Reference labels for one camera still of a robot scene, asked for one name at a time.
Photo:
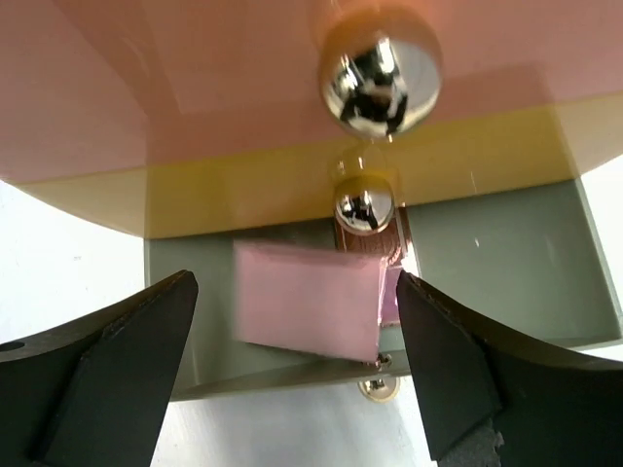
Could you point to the pink square compact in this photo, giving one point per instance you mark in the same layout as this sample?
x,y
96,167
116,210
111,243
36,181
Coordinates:
x,y
311,300

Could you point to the grey-green bottom drawer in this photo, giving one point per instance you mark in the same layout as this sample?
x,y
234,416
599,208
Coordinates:
x,y
530,259

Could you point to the yellow drawer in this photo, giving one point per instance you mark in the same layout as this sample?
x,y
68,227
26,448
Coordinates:
x,y
460,159

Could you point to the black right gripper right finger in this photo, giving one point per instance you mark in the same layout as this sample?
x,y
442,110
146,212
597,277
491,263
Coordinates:
x,y
492,396

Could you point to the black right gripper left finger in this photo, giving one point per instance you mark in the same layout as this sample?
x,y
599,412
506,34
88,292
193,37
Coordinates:
x,y
94,391

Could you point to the pale pink rectangular palette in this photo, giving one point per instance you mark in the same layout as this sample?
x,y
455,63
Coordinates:
x,y
395,242

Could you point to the white cylindrical drawer organizer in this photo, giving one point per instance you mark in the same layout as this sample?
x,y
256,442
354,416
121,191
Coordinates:
x,y
95,86

